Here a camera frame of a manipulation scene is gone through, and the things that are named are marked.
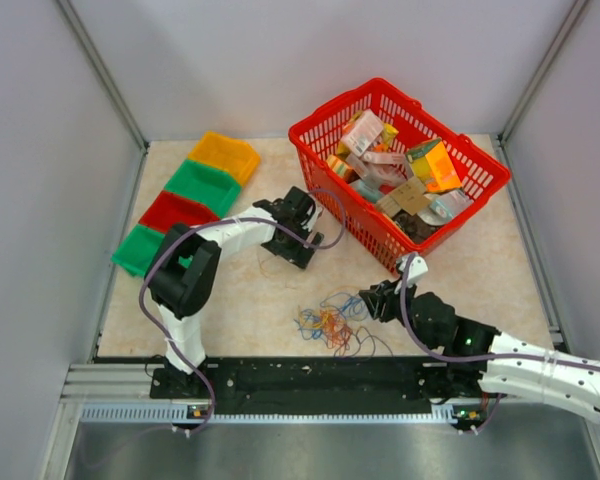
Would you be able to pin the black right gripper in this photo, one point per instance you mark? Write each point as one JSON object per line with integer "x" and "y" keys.
{"x": 380, "y": 299}

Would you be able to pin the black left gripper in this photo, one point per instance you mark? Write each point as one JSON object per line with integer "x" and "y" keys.
{"x": 297, "y": 256}

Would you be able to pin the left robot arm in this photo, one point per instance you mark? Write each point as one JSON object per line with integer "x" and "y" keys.
{"x": 181, "y": 276}

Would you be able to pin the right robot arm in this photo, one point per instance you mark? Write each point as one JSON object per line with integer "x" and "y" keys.
{"x": 487, "y": 358}

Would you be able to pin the yellow plastic bin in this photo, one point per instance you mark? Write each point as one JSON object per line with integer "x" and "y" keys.
{"x": 233, "y": 156}

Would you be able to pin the green plastic bin rear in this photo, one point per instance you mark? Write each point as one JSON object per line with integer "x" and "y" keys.
{"x": 212, "y": 187}

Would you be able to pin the green plastic bin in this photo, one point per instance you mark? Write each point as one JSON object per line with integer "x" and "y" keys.
{"x": 137, "y": 250}
{"x": 212, "y": 187}

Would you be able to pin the pink box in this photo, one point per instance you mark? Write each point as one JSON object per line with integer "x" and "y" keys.
{"x": 360, "y": 133}

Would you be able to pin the brown cardboard box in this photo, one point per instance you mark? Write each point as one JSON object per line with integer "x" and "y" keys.
{"x": 410, "y": 197}

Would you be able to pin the red plastic bin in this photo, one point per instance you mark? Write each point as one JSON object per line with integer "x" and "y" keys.
{"x": 169, "y": 209}

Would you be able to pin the orange green carton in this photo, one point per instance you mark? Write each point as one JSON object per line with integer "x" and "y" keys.
{"x": 431, "y": 164}

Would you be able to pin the green plastic bin front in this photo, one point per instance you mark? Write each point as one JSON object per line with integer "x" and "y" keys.
{"x": 137, "y": 250}

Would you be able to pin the metal front plate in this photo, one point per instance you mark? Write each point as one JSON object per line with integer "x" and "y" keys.
{"x": 521, "y": 442}

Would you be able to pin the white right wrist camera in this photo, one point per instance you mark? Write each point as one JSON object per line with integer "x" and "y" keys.
{"x": 412, "y": 267}

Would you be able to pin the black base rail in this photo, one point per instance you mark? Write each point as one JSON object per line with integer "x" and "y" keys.
{"x": 314, "y": 385}

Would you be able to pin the grey slotted cable duct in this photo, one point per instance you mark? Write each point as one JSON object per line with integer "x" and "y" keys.
{"x": 186, "y": 415}

